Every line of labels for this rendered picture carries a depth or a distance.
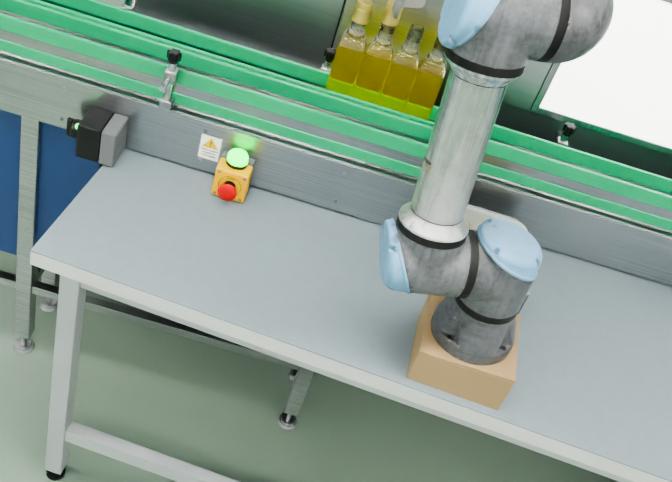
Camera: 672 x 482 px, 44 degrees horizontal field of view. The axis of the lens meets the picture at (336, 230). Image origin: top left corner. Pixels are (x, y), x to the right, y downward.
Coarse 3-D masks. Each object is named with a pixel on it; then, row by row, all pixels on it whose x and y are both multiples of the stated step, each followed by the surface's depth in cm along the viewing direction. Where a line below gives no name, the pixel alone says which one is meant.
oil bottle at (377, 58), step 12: (372, 48) 170; (384, 48) 170; (372, 60) 171; (384, 60) 171; (360, 72) 173; (372, 72) 173; (384, 72) 172; (360, 84) 175; (372, 84) 174; (360, 96) 176; (372, 96) 176
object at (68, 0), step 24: (48, 0) 179; (72, 0) 178; (96, 0) 178; (120, 24) 180; (144, 24) 179; (168, 24) 179; (216, 48) 180; (240, 48) 180; (288, 72) 182; (312, 72) 181; (432, 120) 184; (528, 144) 184; (552, 144) 184; (600, 168) 186; (624, 168) 185
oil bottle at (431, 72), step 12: (420, 60) 174; (432, 60) 170; (444, 60) 172; (420, 72) 171; (432, 72) 171; (444, 72) 171; (420, 84) 173; (432, 84) 172; (408, 96) 176; (420, 96) 174; (432, 96) 174; (408, 108) 176; (420, 108) 176
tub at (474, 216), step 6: (468, 210) 178; (474, 210) 178; (480, 210) 178; (468, 216) 179; (474, 216) 179; (480, 216) 179; (486, 216) 178; (492, 216) 178; (498, 216) 179; (474, 222) 180; (480, 222) 179; (516, 222) 179; (474, 228) 180
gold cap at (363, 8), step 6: (360, 0) 166; (366, 0) 167; (360, 6) 165; (366, 6) 165; (372, 6) 166; (354, 12) 167; (360, 12) 166; (366, 12) 166; (354, 18) 167; (360, 18) 167; (366, 18) 167; (360, 24) 168; (366, 24) 168
